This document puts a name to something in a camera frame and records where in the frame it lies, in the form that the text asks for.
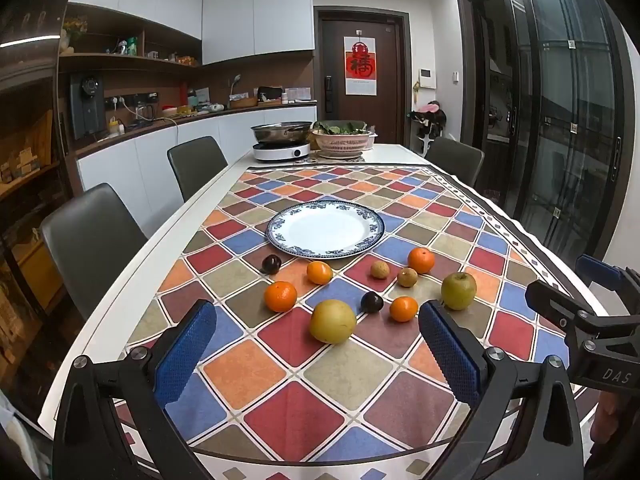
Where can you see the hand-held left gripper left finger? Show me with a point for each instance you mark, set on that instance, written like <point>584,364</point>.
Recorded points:
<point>185,352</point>

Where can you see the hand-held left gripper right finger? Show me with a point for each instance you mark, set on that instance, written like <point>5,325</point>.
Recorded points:
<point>448,355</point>

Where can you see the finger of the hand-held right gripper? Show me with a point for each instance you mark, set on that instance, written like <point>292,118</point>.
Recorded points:
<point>597,270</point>
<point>550,300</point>

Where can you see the small orange mandarin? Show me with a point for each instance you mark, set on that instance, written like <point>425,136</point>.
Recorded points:
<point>403,309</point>

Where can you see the green apple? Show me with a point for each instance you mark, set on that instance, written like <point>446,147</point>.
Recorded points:
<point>458,290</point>

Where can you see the small brown round fruit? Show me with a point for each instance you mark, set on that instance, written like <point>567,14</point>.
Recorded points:
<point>407,277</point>
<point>380,269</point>

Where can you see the dark purple plum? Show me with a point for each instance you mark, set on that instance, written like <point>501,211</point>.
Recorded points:
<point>271,264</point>
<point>372,302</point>

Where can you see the yellow pear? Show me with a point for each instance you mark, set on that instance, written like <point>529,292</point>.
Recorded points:
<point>332,321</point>

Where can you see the blue patterned white plate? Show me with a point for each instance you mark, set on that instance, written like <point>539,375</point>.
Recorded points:
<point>325,230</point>

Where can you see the person's right hand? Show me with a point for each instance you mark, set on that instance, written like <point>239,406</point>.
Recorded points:
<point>606,420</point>

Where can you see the colourful checked tablecloth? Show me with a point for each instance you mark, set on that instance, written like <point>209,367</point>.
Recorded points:
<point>300,385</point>

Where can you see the grey dining chair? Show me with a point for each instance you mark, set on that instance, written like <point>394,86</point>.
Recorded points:
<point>197,165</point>
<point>457,160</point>
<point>90,245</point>

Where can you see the black framed glass door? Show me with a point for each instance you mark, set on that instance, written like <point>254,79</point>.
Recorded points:
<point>565,110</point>

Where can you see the white lower cabinets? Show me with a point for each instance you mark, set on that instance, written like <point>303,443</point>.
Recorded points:
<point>150,160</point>

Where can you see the white cabinets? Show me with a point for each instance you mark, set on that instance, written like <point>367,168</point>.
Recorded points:
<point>150,160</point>
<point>250,15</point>

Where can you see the white induction cooker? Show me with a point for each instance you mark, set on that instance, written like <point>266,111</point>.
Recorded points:
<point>280,151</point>

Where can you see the pink plastic colander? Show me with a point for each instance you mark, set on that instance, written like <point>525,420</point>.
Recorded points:
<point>342,143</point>

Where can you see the small yellow bottle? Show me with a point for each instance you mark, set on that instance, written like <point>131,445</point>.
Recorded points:
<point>116,126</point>

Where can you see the steel cooking pan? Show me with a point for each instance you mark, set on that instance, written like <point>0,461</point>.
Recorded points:
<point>282,132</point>

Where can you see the glass kettle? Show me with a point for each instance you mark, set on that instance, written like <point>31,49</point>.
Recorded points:
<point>142,110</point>

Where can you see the green leafy vegetables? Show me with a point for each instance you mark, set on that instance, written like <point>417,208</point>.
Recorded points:
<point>342,127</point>

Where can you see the black water dispenser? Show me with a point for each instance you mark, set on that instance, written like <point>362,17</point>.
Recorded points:
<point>86,105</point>

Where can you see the dark brown door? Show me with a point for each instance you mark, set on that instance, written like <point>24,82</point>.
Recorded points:
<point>390,85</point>

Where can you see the silver kitchen faucet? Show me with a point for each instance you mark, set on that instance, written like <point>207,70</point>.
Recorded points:
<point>234,85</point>

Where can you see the white upper cabinets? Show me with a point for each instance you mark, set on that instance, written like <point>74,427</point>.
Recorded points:
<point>250,15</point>

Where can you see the white wall intercom panel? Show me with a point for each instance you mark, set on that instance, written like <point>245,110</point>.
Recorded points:
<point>426,78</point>

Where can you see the red and white wall poster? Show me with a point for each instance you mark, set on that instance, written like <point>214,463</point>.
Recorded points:
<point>360,65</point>

